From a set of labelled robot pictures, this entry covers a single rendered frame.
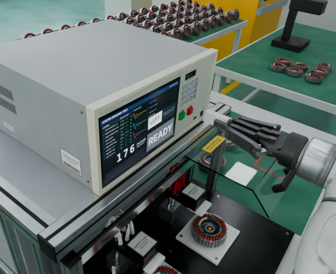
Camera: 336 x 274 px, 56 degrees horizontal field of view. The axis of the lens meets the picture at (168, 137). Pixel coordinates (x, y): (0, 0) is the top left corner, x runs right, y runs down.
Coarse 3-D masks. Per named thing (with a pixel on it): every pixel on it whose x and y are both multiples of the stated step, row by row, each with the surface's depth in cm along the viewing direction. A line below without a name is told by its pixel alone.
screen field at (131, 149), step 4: (132, 144) 67; (128, 148) 66; (132, 148) 68; (120, 152) 64; (124, 152) 66; (128, 152) 67; (132, 152) 68; (116, 156) 64; (120, 156) 65; (124, 156) 66; (116, 160) 64; (120, 160) 66
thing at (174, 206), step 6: (162, 204) 103; (174, 204) 103; (180, 204) 104; (162, 210) 103; (168, 210) 101; (174, 210) 101; (180, 210) 106; (162, 216) 105; (168, 216) 103; (174, 216) 103
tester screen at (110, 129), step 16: (160, 96) 69; (176, 96) 74; (128, 112) 61; (144, 112) 66; (112, 128) 59; (128, 128) 63; (144, 128) 68; (112, 144) 61; (128, 144) 66; (144, 144) 71; (112, 160) 63; (112, 176) 65
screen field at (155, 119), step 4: (172, 104) 74; (168, 108) 73; (172, 108) 75; (160, 112) 71; (164, 112) 73; (168, 112) 74; (172, 112) 76; (152, 116) 69; (156, 116) 70; (160, 116) 72; (164, 116) 73; (168, 116) 75; (148, 120) 68; (152, 120) 70; (156, 120) 71; (160, 120) 73; (148, 124) 69; (152, 124) 70; (148, 128) 70
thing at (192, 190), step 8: (192, 184) 98; (168, 192) 98; (184, 192) 95; (192, 192) 95; (200, 192) 95; (168, 200) 101; (176, 200) 97; (184, 200) 95; (192, 200) 93; (200, 200) 94; (192, 208) 94; (200, 208) 95; (208, 208) 96
